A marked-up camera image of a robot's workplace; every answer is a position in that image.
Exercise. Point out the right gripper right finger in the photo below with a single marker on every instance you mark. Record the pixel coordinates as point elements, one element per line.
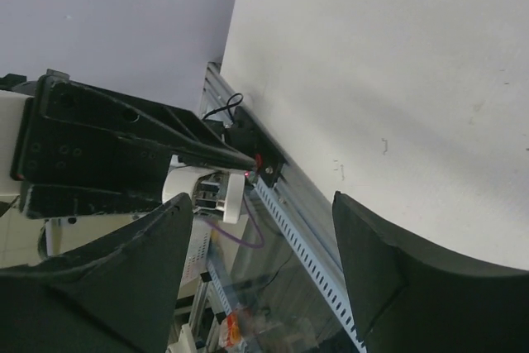
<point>408,294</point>

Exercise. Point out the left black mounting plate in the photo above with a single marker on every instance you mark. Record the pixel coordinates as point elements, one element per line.
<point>248,137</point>

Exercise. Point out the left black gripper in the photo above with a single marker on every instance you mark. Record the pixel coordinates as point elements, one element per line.
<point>85,151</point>

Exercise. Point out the grey slotted cable duct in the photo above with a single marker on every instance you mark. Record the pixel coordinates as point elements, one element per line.
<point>306,254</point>

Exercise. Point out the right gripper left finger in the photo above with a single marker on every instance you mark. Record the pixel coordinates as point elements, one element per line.
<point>114,294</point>

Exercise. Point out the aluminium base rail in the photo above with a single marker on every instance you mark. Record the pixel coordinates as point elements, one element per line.
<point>218,106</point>

